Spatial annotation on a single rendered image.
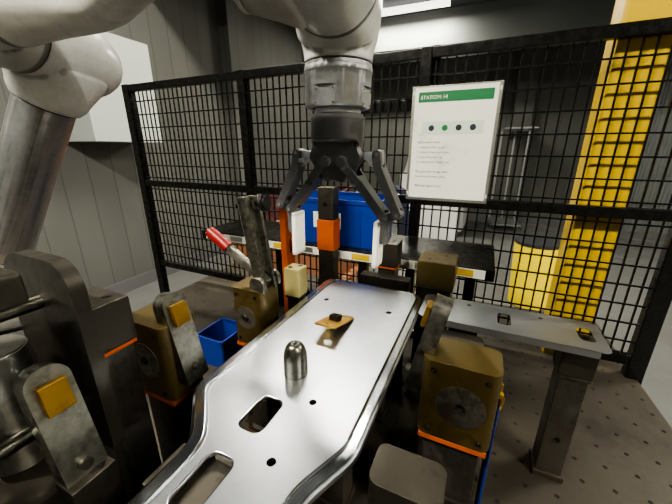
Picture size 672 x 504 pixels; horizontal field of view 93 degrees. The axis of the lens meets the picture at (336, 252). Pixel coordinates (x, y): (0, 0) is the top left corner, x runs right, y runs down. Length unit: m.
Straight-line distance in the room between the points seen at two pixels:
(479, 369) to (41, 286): 0.48
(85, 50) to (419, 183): 0.81
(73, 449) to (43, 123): 0.63
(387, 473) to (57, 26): 0.69
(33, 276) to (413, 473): 0.43
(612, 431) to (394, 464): 0.69
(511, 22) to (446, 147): 4.79
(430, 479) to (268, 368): 0.24
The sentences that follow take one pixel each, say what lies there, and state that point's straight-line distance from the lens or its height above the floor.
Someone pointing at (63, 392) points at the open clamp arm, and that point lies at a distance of 0.40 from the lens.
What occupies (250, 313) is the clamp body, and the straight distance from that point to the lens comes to 0.61.
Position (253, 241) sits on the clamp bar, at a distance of 0.56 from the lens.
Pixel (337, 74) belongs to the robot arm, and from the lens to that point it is 0.44.
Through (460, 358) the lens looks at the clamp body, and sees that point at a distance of 0.44.
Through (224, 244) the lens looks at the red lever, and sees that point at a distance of 0.62.
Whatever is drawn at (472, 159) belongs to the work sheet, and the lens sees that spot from 0.98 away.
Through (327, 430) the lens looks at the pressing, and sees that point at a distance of 0.40.
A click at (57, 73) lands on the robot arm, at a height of 1.42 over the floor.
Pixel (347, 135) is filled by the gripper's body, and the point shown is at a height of 1.31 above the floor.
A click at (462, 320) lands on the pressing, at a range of 0.62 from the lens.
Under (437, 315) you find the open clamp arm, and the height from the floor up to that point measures 1.10.
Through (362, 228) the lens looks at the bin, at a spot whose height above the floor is 1.09.
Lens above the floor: 1.29
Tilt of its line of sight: 18 degrees down
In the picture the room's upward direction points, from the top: straight up
